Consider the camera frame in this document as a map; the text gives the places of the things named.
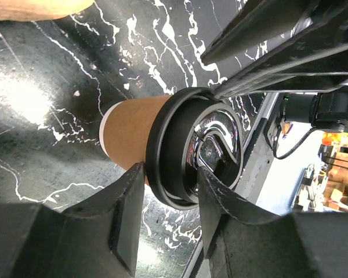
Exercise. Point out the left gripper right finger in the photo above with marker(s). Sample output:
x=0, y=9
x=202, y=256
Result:
x=241, y=239

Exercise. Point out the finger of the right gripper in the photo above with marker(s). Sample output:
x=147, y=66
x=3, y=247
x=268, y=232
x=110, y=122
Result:
x=256, y=22
x=314, y=60

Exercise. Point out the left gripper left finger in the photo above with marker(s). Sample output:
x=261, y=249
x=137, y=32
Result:
x=97, y=237

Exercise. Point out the single paper coffee cup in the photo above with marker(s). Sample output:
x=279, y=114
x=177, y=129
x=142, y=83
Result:
x=125, y=127

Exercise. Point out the black coffee cup lid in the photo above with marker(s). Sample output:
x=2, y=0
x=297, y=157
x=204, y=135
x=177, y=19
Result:
x=193, y=129

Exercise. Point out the paper takeout bag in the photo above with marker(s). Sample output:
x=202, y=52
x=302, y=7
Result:
x=32, y=10

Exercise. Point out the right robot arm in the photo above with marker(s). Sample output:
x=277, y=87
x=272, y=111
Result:
x=322, y=109

